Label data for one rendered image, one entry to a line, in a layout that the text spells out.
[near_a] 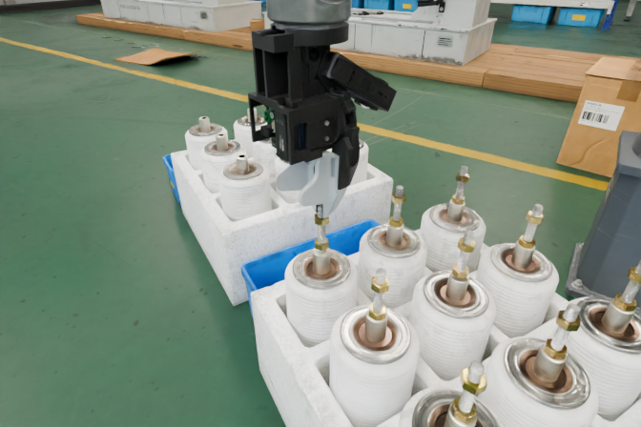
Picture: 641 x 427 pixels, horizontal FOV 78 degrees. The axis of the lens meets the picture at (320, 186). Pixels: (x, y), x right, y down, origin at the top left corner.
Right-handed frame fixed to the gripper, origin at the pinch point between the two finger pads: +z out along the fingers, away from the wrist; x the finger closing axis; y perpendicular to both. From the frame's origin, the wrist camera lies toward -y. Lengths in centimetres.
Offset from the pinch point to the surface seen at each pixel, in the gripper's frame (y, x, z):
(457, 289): -8.0, 14.2, 8.0
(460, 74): -168, -90, 30
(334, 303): 2.3, 4.5, 11.5
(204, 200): 1.4, -36.4, 16.9
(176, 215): 0, -62, 35
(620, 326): -17.7, 27.9, 8.9
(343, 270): -1.2, 2.2, 9.6
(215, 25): -119, -282, 21
